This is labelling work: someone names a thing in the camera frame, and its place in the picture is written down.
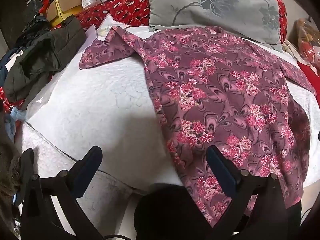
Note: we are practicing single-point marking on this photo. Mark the red cloth at bedside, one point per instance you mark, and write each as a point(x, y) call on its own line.
point(312, 78)

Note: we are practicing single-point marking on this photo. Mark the dark olive jacket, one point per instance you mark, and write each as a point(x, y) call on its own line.
point(50, 53)

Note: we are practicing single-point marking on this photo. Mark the red patterned blanket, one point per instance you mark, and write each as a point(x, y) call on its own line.
point(137, 13)

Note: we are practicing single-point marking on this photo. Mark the purple pink floral shirt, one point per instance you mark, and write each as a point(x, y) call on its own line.
point(209, 87)

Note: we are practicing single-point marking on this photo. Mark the white paper sheet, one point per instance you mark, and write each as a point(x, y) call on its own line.
point(101, 32)

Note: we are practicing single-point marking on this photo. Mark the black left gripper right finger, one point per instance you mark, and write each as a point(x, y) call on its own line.
point(257, 208)

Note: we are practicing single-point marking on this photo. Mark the doll in plastic bag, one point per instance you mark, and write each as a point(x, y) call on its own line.
point(308, 41)

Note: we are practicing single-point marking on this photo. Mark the grey floral pillow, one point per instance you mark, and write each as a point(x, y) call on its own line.
point(257, 20)

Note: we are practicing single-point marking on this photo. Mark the yellow cardboard box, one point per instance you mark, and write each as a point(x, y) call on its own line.
point(59, 10)

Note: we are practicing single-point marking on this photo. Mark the white quilted bedspread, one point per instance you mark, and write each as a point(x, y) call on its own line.
point(109, 106)

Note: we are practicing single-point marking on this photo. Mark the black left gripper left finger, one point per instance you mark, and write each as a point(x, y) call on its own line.
point(39, 216)

